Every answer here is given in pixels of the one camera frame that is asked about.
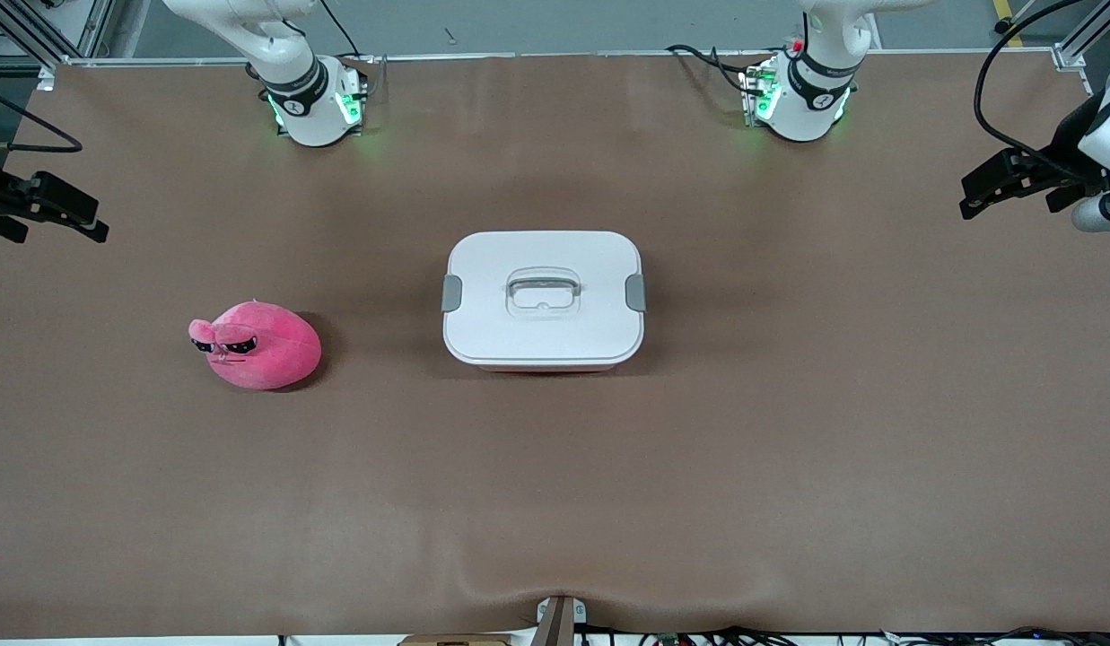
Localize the pink plush toy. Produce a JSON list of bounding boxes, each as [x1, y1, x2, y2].
[[188, 301, 323, 391]]

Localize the white box lid grey clips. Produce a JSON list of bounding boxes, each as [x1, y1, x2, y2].
[[441, 231, 647, 367]]

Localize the pink plastic storage box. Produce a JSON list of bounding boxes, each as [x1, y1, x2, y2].
[[469, 357, 627, 374]]

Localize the brown table mat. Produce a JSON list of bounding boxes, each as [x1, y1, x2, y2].
[[0, 49, 1110, 640]]

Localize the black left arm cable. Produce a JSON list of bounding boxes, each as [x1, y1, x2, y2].
[[973, 0, 1089, 171]]

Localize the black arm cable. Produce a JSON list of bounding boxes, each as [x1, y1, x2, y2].
[[973, 0, 1089, 171], [0, 83, 83, 153]]

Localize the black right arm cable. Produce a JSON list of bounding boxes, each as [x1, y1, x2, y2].
[[0, 83, 83, 153]]

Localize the aluminium frame post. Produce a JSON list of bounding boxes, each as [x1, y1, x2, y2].
[[1053, 0, 1110, 71]]

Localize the aluminium frame struts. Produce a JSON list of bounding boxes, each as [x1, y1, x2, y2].
[[0, 0, 118, 91]]

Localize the black base cable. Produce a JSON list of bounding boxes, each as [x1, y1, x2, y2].
[[667, 43, 755, 98], [317, 0, 363, 59]]

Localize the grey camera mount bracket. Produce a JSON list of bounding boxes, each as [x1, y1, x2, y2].
[[535, 596, 589, 646]]

